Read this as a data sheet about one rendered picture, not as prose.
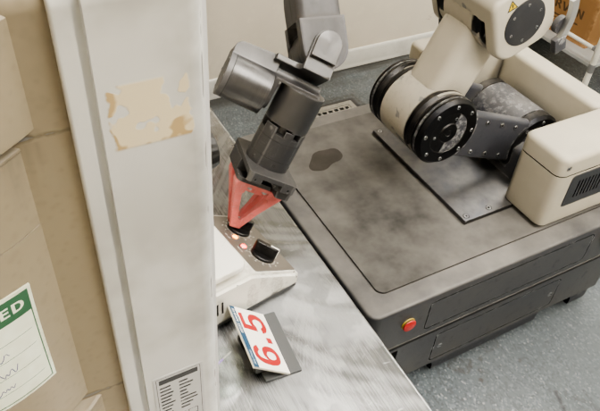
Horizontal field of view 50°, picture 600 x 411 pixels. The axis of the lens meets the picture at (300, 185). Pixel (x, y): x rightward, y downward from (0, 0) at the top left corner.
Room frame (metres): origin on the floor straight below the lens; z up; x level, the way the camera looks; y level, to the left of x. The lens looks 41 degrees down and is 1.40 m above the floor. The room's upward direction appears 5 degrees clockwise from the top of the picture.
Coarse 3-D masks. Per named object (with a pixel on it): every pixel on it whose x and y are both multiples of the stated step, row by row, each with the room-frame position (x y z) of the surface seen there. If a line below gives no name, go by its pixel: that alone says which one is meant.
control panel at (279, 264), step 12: (216, 216) 0.62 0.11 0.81; (228, 228) 0.60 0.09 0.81; (252, 228) 0.62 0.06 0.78; (228, 240) 0.57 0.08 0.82; (240, 240) 0.58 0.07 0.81; (252, 240) 0.59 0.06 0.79; (264, 240) 0.60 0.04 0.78; (240, 252) 0.55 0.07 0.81; (252, 264) 0.53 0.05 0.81; (264, 264) 0.54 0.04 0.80; (276, 264) 0.55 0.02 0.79; (288, 264) 0.56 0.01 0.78
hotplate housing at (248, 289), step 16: (256, 272) 0.52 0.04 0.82; (272, 272) 0.53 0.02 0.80; (288, 272) 0.55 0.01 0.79; (224, 288) 0.49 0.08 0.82; (240, 288) 0.50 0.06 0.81; (256, 288) 0.51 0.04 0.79; (272, 288) 0.53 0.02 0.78; (288, 288) 0.55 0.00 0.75; (224, 304) 0.48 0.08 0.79; (240, 304) 0.50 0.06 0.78; (256, 304) 0.52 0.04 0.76; (224, 320) 0.48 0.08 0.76
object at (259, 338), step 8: (240, 312) 0.48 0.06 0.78; (248, 312) 0.49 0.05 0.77; (240, 320) 0.47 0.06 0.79; (248, 320) 0.48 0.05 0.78; (256, 320) 0.48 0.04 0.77; (248, 328) 0.46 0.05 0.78; (256, 328) 0.47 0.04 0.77; (264, 328) 0.48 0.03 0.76; (248, 336) 0.45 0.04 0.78; (256, 336) 0.45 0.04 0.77; (264, 336) 0.46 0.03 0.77; (256, 344) 0.44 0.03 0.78; (264, 344) 0.45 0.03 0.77; (272, 344) 0.46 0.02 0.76; (256, 352) 0.43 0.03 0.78; (264, 352) 0.43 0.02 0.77; (272, 352) 0.44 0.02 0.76; (264, 360) 0.42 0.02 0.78; (272, 360) 0.43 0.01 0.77; (280, 360) 0.44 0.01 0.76; (280, 368) 0.42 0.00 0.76
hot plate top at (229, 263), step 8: (216, 232) 0.56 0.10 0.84; (216, 240) 0.54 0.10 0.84; (224, 240) 0.54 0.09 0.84; (216, 248) 0.53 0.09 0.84; (224, 248) 0.53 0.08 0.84; (232, 248) 0.53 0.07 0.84; (216, 256) 0.52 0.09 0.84; (224, 256) 0.52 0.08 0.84; (232, 256) 0.52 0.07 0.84; (240, 256) 0.52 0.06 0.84; (216, 264) 0.50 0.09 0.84; (224, 264) 0.51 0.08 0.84; (232, 264) 0.51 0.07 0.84; (240, 264) 0.51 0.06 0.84; (216, 272) 0.49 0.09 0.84; (224, 272) 0.49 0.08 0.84; (232, 272) 0.50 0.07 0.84; (240, 272) 0.50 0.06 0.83; (216, 280) 0.48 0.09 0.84; (224, 280) 0.49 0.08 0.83
